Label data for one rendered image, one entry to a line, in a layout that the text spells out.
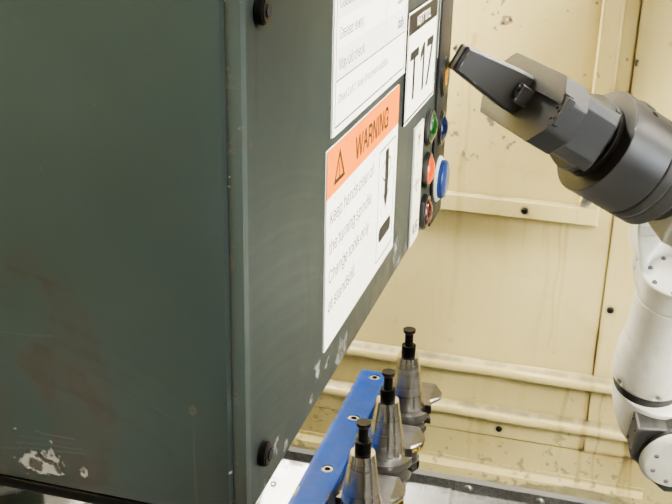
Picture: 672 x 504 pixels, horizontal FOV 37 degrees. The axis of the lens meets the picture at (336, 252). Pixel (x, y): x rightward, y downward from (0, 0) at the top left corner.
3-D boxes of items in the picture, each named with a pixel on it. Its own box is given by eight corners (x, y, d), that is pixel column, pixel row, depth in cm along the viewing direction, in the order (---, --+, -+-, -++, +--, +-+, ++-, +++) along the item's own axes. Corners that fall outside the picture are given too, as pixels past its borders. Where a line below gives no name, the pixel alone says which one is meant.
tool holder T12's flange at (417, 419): (391, 404, 129) (391, 387, 128) (436, 415, 127) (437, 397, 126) (372, 428, 124) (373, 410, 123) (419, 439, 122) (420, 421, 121)
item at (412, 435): (428, 432, 122) (428, 426, 121) (419, 455, 117) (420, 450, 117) (372, 423, 124) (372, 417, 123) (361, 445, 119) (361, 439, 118)
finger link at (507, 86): (469, 37, 75) (532, 76, 77) (446, 75, 75) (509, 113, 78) (477, 41, 73) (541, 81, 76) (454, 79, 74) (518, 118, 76)
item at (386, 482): (409, 483, 112) (409, 477, 112) (398, 511, 107) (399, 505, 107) (348, 472, 114) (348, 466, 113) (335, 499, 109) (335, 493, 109)
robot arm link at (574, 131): (519, 27, 82) (625, 95, 87) (456, 130, 84) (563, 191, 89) (593, 58, 71) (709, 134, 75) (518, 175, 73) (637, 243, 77)
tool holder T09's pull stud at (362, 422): (357, 445, 103) (358, 416, 102) (373, 449, 103) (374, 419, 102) (352, 454, 102) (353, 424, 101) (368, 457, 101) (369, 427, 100)
